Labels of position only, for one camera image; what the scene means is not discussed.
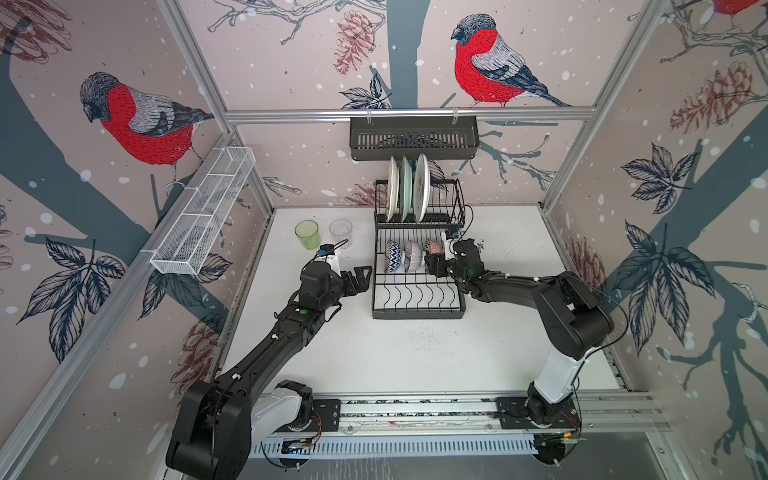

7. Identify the pale green plate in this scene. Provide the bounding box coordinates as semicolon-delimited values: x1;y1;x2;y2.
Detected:
400;157;413;223

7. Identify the white wire wall basket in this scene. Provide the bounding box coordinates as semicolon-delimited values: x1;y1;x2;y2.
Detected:
150;146;255;275

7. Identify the black hanging wall basket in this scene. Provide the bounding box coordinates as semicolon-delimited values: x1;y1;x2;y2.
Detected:
349;116;479;161

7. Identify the aluminium mounting rail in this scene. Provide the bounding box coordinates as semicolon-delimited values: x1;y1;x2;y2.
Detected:
297;390;669;437

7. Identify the white plate right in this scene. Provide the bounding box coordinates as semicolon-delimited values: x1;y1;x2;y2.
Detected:
413;154;431;223

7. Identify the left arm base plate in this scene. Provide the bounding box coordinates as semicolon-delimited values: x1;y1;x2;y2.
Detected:
276;399;341;433

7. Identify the clear drinking glass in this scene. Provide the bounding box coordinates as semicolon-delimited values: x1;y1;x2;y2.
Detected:
329;218;353;249

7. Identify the horizontal aluminium frame bar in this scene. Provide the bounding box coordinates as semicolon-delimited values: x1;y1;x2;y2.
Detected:
225;106;597;125

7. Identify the white plate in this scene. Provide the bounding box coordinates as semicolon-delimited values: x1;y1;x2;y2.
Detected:
386;156;400;222
413;154;431;223

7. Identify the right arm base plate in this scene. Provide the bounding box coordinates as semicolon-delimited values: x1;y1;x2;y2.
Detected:
495;394;581;430

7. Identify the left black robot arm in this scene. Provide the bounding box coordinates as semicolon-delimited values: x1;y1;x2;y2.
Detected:
165;260;373;479

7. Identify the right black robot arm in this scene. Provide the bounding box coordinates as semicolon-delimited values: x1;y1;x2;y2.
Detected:
425;239;614;427

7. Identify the white plate left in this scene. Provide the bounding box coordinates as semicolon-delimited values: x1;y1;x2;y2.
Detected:
386;156;400;222

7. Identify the black two-tier dish rack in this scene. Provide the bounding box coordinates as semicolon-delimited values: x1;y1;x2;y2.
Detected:
372;180;466;320

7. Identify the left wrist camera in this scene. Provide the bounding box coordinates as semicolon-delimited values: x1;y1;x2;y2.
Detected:
317;243;341;275

